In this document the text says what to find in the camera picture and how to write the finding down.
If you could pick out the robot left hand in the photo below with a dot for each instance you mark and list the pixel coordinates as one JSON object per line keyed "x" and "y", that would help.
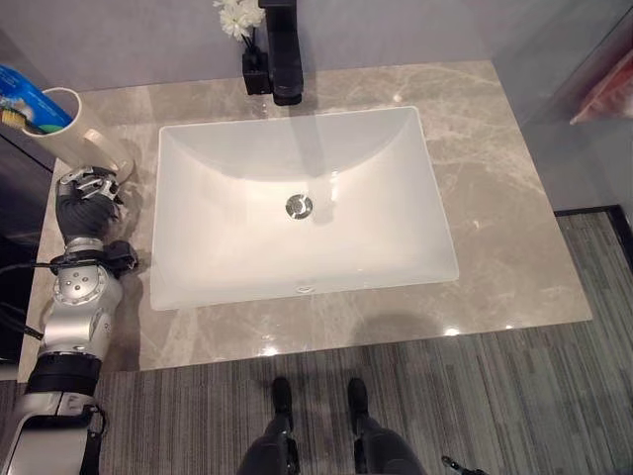
{"x": 81, "y": 215}

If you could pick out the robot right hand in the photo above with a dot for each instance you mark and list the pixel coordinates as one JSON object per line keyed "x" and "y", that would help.
{"x": 457, "y": 466}

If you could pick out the white cup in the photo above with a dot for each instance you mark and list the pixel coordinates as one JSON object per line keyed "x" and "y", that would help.
{"x": 91, "y": 143}

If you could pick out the toothbrush with yellow bristles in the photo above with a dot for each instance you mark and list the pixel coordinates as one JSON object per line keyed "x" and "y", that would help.
{"x": 12, "y": 118}

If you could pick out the blue toothpaste tube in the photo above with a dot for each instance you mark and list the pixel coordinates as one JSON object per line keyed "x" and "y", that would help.
{"x": 34, "y": 101}

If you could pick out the robot left arm silver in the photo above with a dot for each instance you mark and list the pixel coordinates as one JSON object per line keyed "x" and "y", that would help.
{"x": 79, "y": 307}

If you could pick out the chrome sink drain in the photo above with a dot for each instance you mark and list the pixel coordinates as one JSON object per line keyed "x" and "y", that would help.
{"x": 299, "y": 206}

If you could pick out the white sink basin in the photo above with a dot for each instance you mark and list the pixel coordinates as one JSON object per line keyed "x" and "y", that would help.
{"x": 301, "y": 208}

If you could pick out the dark cabinet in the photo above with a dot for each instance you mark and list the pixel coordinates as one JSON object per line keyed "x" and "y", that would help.
{"x": 22, "y": 237}

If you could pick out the robot right leg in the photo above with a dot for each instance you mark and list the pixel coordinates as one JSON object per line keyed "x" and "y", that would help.
{"x": 378, "y": 440}

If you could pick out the robot leg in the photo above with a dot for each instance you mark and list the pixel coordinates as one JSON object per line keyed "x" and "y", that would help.
{"x": 274, "y": 440}
{"x": 378, "y": 440}

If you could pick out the robot left leg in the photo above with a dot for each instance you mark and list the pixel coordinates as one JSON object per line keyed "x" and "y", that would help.
{"x": 274, "y": 440}

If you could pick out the black square vase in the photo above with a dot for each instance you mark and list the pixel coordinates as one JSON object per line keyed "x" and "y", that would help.
{"x": 255, "y": 74}

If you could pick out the white flowers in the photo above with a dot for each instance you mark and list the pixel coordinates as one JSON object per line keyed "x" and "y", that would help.
{"x": 240, "y": 17}

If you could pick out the black faucet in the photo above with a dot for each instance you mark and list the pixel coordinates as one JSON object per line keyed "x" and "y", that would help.
{"x": 284, "y": 54}

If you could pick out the glass partition panel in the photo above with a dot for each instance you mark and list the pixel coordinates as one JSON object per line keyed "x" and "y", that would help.
{"x": 569, "y": 99}

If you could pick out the black wrist camera clamp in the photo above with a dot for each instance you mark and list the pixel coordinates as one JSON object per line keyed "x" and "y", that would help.
{"x": 121, "y": 255}

